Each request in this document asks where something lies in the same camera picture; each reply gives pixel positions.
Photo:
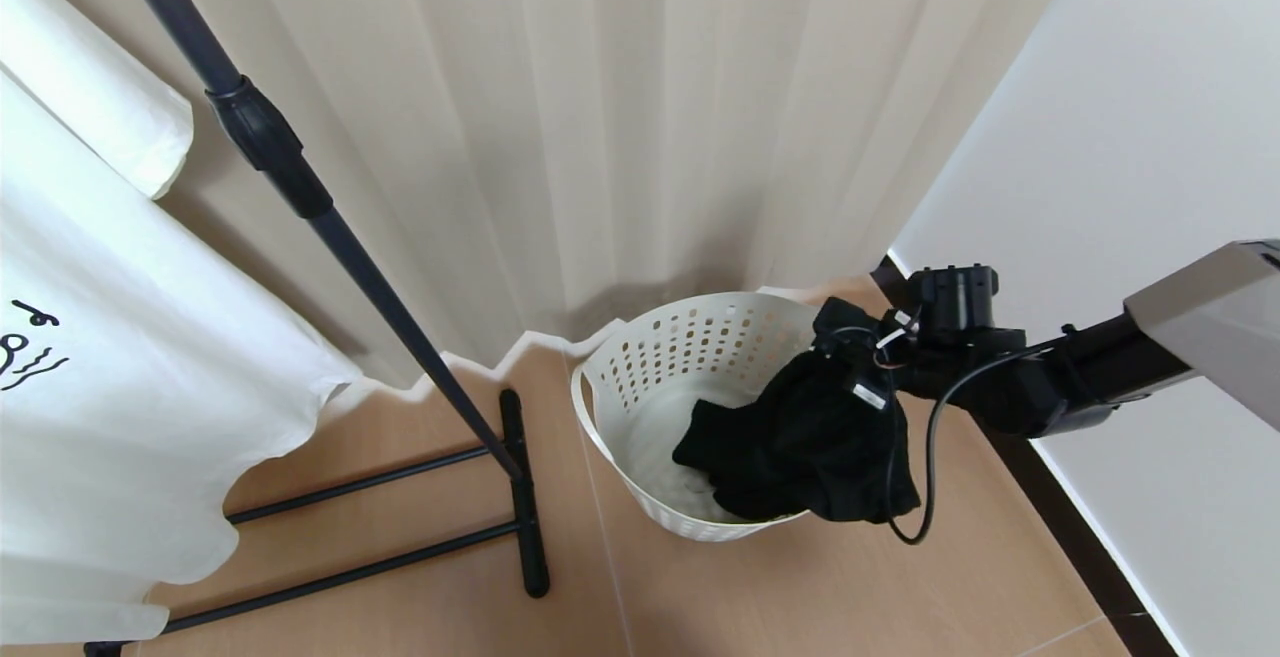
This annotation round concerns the white t-shirt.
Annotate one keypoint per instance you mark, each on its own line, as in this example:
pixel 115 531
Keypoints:
pixel 120 387

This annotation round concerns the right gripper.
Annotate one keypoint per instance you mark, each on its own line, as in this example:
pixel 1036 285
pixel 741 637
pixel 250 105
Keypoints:
pixel 950 367

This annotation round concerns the black shorts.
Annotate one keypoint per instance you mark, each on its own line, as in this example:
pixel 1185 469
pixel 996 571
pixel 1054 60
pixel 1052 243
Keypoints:
pixel 800 437

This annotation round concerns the beige curtain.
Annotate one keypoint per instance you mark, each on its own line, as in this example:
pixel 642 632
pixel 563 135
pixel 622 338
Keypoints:
pixel 600 117

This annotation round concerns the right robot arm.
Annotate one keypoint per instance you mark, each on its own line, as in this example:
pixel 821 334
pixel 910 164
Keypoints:
pixel 1200 327

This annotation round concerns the black clothes rack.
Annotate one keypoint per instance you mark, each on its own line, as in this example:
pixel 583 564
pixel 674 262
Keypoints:
pixel 270 147

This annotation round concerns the white laundry basket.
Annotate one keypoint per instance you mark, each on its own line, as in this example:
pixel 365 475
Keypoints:
pixel 640 357

